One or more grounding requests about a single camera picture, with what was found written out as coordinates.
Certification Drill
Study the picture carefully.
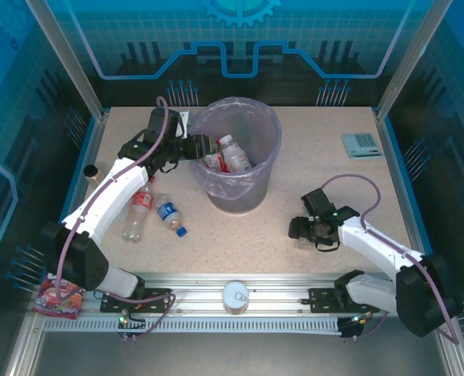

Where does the clear unlabelled plastic bottle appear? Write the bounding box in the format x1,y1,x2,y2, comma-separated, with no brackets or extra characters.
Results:
293,234,319,252

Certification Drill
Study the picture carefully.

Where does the bottle with green red label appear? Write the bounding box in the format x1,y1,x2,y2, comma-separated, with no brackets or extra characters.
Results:
202,143,231,173

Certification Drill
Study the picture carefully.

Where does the clear bottle blue label cap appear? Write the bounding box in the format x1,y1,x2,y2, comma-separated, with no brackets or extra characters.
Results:
154,191,189,238

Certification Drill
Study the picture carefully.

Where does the white bottle with white cap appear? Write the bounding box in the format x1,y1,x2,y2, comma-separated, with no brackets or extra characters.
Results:
217,134,254,173

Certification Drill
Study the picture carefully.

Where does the clear Coca-Cola bottle red label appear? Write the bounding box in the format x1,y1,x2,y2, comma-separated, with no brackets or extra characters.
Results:
121,178,157,242

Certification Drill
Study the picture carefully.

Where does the grey mesh waste bin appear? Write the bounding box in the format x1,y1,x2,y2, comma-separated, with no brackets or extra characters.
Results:
187,96,283,215

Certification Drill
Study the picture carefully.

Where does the bin with clear plastic bag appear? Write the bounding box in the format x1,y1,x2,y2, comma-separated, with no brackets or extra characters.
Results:
187,96,283,201

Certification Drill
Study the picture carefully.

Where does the teal desk calculator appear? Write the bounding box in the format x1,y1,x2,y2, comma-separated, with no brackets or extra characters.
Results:
340,132,386,159

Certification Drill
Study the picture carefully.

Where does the metal tin can pull tab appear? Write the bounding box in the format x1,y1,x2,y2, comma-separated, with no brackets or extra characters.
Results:
221,280,252,316

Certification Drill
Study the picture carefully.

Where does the red snack bag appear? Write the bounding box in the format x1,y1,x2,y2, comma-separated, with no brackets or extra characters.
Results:
33,273,85,320

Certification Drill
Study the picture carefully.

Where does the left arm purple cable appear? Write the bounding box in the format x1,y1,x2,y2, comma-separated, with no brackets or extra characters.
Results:
54,96,177,338

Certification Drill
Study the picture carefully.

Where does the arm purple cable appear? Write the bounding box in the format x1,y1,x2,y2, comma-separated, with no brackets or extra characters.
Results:
54,96,177,338
320,174,461,345

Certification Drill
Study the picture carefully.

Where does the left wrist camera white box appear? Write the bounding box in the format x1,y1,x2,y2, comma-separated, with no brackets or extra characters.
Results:
178,110,194,132

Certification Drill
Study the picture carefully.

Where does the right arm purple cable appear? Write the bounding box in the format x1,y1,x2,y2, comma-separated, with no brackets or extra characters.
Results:
320,174,461,345

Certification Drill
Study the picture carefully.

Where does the aluminium mounting rail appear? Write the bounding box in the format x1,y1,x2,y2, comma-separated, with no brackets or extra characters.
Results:
94,272,397,318

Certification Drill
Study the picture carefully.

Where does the aluminium frame post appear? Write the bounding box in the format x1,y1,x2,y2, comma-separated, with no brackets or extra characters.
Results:
24,0,110,122
375,0,452,122

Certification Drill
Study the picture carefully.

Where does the white slotted cable duct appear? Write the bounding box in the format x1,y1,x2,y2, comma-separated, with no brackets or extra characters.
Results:
42,315,343,334

